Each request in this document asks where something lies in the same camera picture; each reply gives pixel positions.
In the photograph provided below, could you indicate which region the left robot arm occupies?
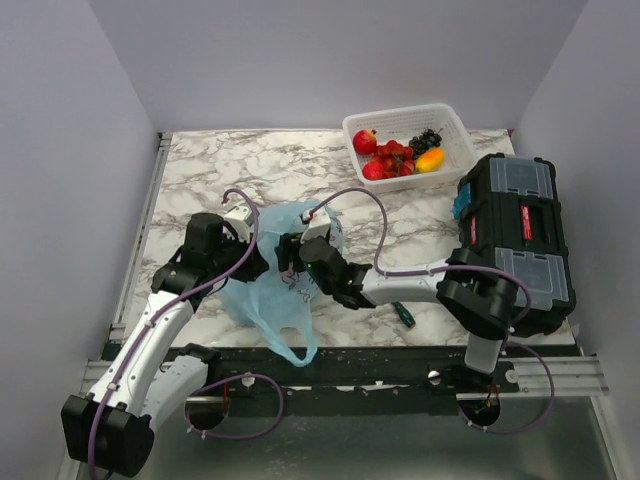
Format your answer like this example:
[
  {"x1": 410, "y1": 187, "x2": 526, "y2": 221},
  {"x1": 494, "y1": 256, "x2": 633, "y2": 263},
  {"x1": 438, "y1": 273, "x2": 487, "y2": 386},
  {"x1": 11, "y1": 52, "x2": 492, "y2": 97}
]
[{"x1": 61, "y1": 205, "x2": 269, "y2": 477}]

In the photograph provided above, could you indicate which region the red fake pomegranate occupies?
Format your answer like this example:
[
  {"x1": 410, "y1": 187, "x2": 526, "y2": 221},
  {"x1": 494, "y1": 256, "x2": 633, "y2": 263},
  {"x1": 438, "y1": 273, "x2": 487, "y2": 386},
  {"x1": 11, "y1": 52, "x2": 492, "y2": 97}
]
[{"x1": 352, "y1": 129, "x2": 378, "y2": 156}]

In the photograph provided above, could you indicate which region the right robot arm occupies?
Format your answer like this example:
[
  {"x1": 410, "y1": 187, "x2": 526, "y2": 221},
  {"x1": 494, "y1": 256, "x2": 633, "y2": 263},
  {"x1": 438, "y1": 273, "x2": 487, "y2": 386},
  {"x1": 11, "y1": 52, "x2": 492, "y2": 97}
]
[{"x1": 275, "y1": 234, "x2": 530, "y2": 392}]

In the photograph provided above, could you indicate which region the orange yellow fake fruit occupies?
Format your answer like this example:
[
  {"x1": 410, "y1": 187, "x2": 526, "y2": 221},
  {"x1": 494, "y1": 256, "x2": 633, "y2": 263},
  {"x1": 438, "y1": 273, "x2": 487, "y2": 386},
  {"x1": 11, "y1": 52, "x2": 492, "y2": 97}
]
[{"x1": 414, "y1": 148, "x2": 446, "y2": 173}]

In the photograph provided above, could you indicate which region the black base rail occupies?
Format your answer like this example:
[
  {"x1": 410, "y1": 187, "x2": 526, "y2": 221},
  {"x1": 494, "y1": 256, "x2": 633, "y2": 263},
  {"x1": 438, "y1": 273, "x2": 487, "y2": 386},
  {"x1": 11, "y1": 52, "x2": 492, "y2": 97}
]
[{"x1": 190, "y1": 345, "x2": 519, "y2": 418}]

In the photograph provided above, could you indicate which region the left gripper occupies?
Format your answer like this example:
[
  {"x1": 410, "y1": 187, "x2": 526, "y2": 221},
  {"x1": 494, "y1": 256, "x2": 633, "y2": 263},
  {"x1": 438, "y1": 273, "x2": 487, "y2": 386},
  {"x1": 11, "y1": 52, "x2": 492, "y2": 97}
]
[{"x1": 210, "y1": 230, "x2": 271, "y2": 283}]

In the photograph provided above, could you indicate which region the dark fake grape bunch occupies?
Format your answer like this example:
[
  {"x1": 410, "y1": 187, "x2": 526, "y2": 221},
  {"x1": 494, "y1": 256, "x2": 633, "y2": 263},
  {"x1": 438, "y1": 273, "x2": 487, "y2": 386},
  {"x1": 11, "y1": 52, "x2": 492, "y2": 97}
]
[{"x1": 409, "y1": 129, "x2": 442, "y2": 156}]

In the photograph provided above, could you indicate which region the blue plastic bag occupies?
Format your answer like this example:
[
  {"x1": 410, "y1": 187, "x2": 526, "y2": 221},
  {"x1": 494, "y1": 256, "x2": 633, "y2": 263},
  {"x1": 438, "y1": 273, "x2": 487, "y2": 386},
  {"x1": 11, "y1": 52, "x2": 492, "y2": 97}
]
[{"x1": 220, "y1": 200, "x2": 320, "y2": 367}]

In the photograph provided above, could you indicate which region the black toolbox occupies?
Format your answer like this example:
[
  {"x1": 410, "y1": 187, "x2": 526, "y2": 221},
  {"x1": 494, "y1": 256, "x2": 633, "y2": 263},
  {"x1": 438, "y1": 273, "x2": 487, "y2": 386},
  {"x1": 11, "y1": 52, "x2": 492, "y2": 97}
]
[{"x1": 452, "y1": 153, "x2": 576, "y2": 338}]

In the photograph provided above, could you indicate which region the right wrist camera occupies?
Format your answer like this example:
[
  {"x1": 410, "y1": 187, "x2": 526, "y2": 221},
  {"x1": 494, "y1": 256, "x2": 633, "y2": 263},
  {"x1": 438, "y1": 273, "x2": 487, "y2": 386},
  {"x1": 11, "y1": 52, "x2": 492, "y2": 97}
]
[{"x1": 300, "y1": 207, "x2": 331, "y2": 244}]

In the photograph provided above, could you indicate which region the white plastic basket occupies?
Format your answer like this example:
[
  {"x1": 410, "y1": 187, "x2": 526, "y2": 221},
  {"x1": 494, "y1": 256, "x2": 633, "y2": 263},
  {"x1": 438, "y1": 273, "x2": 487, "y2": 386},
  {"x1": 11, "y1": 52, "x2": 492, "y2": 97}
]
[{"x1": 342, "y1": 103, "x2": 478, "y2": 193}]

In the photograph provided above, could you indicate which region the red fake fruit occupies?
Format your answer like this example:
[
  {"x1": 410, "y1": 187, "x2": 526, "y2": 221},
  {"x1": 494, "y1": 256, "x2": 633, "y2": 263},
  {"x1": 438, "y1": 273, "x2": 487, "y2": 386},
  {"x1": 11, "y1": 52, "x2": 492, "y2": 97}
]
[{"x1": 362, "y1": 160, "x2": 386, "y2": 181}]

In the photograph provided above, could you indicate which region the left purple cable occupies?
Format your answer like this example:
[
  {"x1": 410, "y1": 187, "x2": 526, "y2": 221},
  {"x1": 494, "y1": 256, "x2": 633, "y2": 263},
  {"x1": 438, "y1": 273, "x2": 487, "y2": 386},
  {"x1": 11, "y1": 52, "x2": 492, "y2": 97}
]
[{"x1": 87, "y1": 188, "x2": 287, "y2": 480}]

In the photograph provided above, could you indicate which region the green handled screwdriver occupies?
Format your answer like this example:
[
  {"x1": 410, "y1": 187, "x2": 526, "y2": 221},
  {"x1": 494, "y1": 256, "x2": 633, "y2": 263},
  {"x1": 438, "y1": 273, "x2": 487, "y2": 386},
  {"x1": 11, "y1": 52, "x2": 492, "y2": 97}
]
[{"x1": 392, "y1": 302, "x2": 416, "y2": 329}]

